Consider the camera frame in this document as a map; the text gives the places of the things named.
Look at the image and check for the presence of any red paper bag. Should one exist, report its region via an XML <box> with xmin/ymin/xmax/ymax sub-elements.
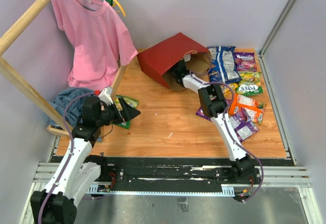
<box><xmin>137</xmin><ymin>33</ymin><xmax>211</xmax><ymax>91</ymax></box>

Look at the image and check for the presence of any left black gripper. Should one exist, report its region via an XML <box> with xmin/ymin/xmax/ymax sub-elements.
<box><xmin>96</xmin><ymin>97</ymin><xmax>141</xmax><ymax>127</ymax></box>

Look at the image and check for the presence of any yellow M&M's packet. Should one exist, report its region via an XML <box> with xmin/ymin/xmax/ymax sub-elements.
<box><xmin>220</xmin><ymin>83</ymin><xmax>238</xmax><ymax>96</ymax></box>

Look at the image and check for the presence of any blue cloth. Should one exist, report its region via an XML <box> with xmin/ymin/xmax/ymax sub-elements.
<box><xmin>49</xmin><ymin>88</ymin><xmax>95</xmax><ymax>128</ymax></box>

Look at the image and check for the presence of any wooden clothes rack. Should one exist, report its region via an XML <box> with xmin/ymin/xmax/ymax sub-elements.
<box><xmin>0</xmin><ymin>0</ymin><xmax>128</xmax><ymax>137</ymax></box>

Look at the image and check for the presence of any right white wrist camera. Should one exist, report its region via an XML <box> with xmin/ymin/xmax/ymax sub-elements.
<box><xmin>183</xmin><ymin>53</ymin><xmax>191</xmax><ymax>62</ymax></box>

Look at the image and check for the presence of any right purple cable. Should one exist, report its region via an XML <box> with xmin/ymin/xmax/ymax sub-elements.
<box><xmin>188</xmin><ymin>52</ymin><xmax>264</xmax><ymax>204</ymax></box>

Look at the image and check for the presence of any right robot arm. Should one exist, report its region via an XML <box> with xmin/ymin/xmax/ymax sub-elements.
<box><xmin>168</xmin><ymin>60</ymin><xmax>261</xmax><ymax>184</ymax></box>

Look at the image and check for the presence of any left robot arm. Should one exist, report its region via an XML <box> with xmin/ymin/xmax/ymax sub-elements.
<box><xmin>30</xmin><ymin>95</ymin><xmax>141</xmax><ymax>223</ymax></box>

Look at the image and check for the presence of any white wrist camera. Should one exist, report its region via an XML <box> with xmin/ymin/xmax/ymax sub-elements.
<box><xmin>94</xmin><ymin>87</ymin><xmax>114</xmax><ymax>105</ymax></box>
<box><xmin>183</xmin><ymin>53</ymin><xmax>191</xmax><ymax>62</ymax></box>

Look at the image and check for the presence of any green snack packet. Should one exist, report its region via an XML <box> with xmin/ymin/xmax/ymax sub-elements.
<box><xmin>235</xmin><ymin>71</ymin><xmax>263</xmax><ymax>96</ymax></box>
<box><xmin>114</xmin><ymin>95</ymin><xmax>140</xmax><ymax>129</ymax></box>

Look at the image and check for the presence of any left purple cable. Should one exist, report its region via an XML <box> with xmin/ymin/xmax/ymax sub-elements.
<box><xmin>38</xmin><ymin>90</ymin><xmax>107</xmax><ymax>224</ymax></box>

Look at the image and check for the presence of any purple cable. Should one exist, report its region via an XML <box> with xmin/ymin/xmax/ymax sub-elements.
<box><xmin>38</xmin><ymin>90</ymin><xmax>107</xmax><ymax>224</ymax></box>
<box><xmin>188</xmin><ymin>52</ymin><xmax>264</xmax><ymax>204</ymax></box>

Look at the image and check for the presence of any aluminium frame post right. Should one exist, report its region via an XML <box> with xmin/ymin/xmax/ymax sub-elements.
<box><xmin>258</xmin><ymin>0</ymin><xmax>311</xmax><ymax>57</ymax></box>

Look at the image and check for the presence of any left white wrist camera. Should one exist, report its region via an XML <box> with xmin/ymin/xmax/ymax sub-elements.
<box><xmin>94</xmin><ymin>87</ymin><xmax>114</xmax><ymax>105</ymax></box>

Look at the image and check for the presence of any orange snack packet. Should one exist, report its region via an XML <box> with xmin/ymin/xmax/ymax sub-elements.
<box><xmin>229</xmin><ymin>94</ymin><xmax>266</xmax><ymax>125</ymax></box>

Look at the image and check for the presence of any pink t-shirt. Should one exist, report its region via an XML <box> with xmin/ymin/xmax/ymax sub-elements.
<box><xmin>51</xmin><ymin>0</ymin><xmax>138</xmax><ymax>90</ymax></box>

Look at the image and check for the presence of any blue Doritos chip bag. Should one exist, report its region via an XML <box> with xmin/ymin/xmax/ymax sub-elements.
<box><xmin>207</xmin><ymin>46</ymin><xmax>241</xmax><ymax>83</ymax></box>

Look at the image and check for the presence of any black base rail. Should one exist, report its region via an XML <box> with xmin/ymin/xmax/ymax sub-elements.
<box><xmin>35</xmin><ymin>155</ymin><xmax>314</xmax><ymax>197</ymax></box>

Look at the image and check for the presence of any purple snack packet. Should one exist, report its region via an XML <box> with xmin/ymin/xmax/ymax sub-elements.
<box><xmin>195</xmin><ymin>99</ymin><xmax>232</xmax><ymax>122</ymax></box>
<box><xmin>234</xmin><ymin>52</ymin><xmax>257</xmax><ymax>72</ymax></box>
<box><xmin>229</xmin><ymin>108</ymin><xmax>259</xmax><ymax>143</ymax></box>

